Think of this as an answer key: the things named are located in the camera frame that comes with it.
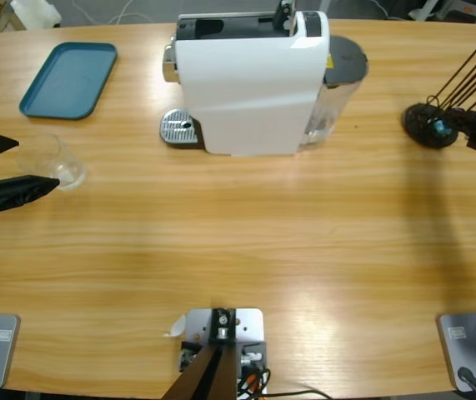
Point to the clear drinking glass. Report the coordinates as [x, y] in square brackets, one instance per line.
[54, 162]

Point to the white capsule coffee machine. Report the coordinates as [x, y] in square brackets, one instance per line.
[242, 91]

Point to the silver drip tray grille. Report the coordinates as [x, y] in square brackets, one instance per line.
[177, 125]

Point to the white office chair base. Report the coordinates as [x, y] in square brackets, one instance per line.
[458, 8]

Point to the blue coffee capsule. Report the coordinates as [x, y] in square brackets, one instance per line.
[441, 127]

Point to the white paper tag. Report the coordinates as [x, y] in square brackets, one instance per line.
[175, 327]

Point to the dark post with black bracket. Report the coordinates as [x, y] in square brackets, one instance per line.
[204, 375]

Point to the white foam packing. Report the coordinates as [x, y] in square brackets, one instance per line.
[33, 10]

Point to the yellow warning sticker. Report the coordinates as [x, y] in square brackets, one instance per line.
[328, 61]

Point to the teal plastic tray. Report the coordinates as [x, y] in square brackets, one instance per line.
[68, 79]

